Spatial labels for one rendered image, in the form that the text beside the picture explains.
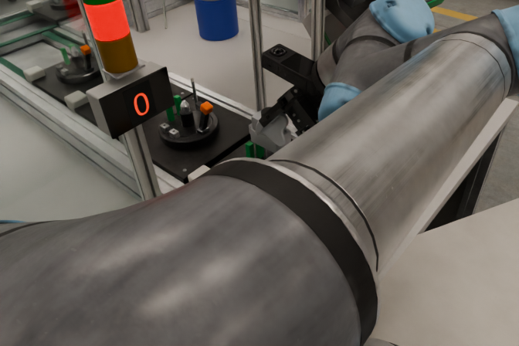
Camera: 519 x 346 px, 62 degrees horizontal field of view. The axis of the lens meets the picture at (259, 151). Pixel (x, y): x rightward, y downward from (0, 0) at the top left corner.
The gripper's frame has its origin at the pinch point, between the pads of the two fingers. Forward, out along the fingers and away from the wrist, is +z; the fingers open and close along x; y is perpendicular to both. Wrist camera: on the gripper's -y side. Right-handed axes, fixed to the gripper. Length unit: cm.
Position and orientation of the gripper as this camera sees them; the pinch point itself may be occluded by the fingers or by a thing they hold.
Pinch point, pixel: (267, 120)
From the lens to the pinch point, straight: 79.0
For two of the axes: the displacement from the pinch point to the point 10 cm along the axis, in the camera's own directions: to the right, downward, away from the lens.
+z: -4.2, 3.5, 8.4
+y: 6.1, 7.9, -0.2
